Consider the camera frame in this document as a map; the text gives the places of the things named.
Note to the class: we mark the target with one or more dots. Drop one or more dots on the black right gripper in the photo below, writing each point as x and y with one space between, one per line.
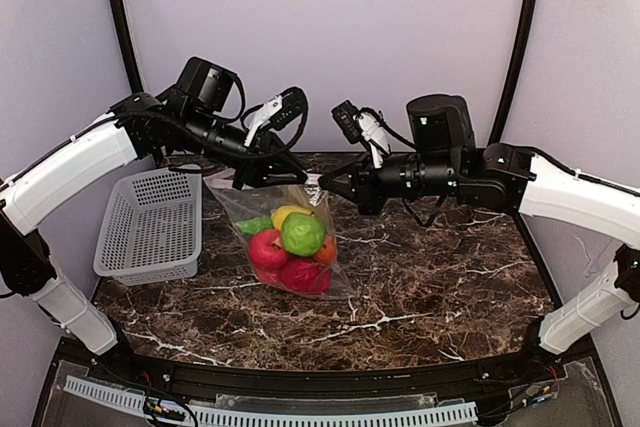
362 187

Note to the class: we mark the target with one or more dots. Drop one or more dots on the red toy fruit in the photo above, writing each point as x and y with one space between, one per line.
298 275
322 283

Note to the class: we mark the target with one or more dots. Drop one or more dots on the red toy apple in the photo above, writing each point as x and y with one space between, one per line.
267 276

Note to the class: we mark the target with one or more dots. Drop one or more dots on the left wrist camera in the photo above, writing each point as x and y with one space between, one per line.
275 114

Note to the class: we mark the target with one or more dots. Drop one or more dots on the white plastic basket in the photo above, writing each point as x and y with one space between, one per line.
152 229

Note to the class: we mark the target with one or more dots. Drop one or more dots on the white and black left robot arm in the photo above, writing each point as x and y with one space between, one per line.
256 143

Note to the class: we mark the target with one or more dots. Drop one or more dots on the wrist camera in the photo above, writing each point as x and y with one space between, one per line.
367 127
275 114

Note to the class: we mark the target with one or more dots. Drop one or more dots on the yellow toy lemon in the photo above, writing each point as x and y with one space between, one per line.
279 216

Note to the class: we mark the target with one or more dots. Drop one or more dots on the black front rail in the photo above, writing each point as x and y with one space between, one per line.
484 380

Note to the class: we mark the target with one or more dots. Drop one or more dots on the red toy tomato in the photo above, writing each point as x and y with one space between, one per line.
265 251

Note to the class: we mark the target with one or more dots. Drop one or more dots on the red toy fruit front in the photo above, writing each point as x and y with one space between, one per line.
298 275

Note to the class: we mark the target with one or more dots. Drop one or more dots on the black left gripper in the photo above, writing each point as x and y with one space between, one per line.
261 161

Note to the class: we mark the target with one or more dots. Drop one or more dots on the clear zip top bag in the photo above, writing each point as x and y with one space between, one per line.
263 201

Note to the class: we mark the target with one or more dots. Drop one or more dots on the black left frame post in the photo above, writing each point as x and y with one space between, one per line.
125 43

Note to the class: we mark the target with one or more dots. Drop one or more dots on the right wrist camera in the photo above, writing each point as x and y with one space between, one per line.
367 127

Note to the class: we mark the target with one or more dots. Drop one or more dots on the green orange toy mango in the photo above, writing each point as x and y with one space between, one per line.
327 253

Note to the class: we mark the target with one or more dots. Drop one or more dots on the green toy cucumber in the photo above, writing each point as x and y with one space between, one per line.
254 225

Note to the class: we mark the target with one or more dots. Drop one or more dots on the black frame post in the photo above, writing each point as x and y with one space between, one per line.
513 71
125 43

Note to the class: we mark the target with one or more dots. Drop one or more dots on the black right frame post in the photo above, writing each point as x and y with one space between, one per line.
513 71

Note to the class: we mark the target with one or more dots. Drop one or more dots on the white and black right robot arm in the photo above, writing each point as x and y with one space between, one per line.
444 162

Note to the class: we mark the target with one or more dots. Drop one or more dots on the white slotted cable duct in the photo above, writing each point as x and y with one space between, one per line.
132 402

